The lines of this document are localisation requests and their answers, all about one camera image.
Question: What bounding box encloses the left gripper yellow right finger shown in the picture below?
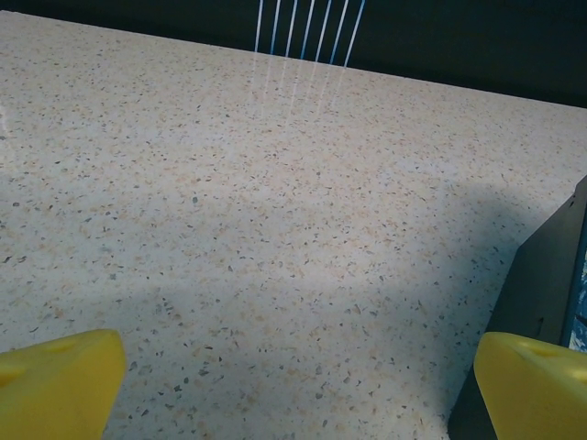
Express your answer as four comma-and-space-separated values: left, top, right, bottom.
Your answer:
472, 332, 587, 440

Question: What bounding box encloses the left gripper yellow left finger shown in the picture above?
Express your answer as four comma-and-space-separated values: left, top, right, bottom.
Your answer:
0, 328, 127, 440

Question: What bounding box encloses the box with painting print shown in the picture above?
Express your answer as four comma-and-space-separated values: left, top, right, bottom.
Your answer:
451, 173, 587, 440

